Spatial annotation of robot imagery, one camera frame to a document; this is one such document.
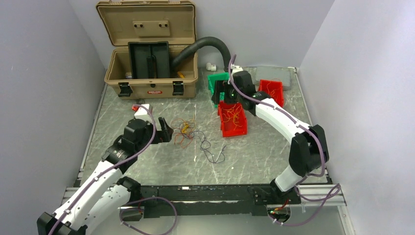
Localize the green plastic bin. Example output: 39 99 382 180
207 72 230 110

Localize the multicolour wire pile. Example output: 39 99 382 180
170 117 200 150

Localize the red plastic bin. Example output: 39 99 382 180
218 101 248 138
259 79 284 108

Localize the dark purple wire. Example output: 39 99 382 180
191 129 228 165

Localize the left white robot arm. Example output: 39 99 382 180
37 117 173 235

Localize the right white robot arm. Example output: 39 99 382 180
211 70 329 203

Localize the white pipe fitting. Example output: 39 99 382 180
206 63 217 71

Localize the black toolbox tray insert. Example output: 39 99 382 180
128 41 170 79

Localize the tan plastic toolbox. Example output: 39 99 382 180
96 0 198 99

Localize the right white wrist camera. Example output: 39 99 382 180
229 64 243 75

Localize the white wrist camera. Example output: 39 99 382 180
229 64 243 75
132 104 153 122

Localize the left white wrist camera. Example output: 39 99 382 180
132 104 153 122

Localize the black corrugated hose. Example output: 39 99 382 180
171 36 234 73

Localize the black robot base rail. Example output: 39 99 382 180
120 184 301 221

